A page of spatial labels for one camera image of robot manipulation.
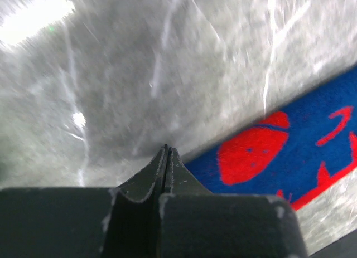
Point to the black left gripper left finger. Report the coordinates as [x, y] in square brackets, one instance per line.
[85, 222]

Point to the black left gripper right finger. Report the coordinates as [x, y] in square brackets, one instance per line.
[197, 223]

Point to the red and blue towel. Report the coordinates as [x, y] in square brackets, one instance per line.
[296, 153]

